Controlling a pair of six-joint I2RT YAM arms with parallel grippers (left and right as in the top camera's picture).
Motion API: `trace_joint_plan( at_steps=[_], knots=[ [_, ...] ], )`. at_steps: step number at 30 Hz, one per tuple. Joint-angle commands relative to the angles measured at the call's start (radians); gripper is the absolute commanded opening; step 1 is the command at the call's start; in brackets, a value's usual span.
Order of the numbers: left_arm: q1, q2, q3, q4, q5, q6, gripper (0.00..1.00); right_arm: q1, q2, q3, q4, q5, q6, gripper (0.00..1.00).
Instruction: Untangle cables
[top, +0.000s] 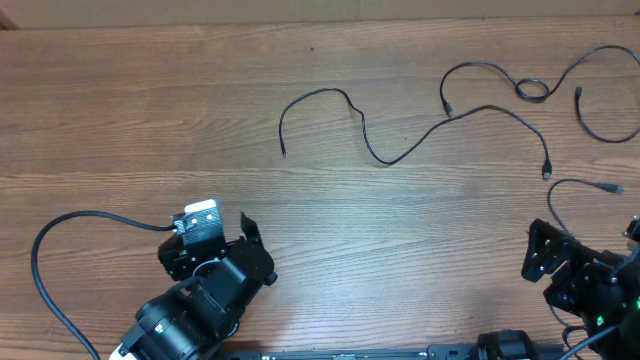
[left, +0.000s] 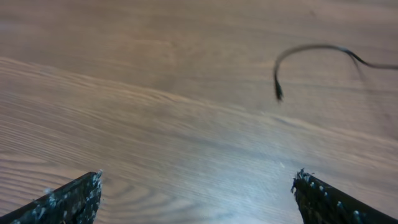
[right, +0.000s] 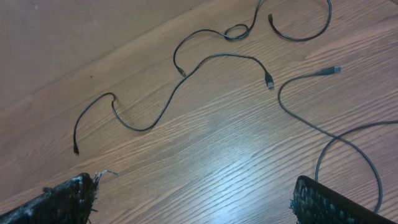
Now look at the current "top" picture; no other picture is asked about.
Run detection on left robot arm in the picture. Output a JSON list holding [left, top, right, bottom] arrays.
[[110, 210, 278, 360]]

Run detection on black cable long tail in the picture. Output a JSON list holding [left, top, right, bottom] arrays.
[[546, 178, 626, 235]]

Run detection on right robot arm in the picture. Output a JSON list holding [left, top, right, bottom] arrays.
[[467, 216, 639, 360]]

